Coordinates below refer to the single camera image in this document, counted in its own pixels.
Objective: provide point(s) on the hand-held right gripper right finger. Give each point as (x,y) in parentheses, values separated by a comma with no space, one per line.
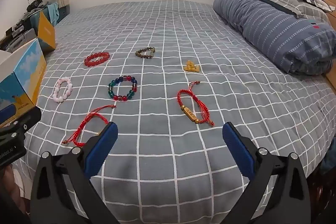
(237,153)

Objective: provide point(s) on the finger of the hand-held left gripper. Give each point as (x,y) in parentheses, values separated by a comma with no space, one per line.
(27,119)

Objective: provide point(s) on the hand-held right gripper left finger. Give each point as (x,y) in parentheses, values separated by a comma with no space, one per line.
(102,150)

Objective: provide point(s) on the white cardboard box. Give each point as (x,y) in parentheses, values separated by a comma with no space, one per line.
(23,74)

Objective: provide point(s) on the grey suitcase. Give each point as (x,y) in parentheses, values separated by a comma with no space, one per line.
(18,39)

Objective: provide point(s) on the teal cloth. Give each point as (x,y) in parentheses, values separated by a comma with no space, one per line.
(53,14)

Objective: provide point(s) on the black bag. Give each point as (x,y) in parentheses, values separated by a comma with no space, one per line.
(35,3)

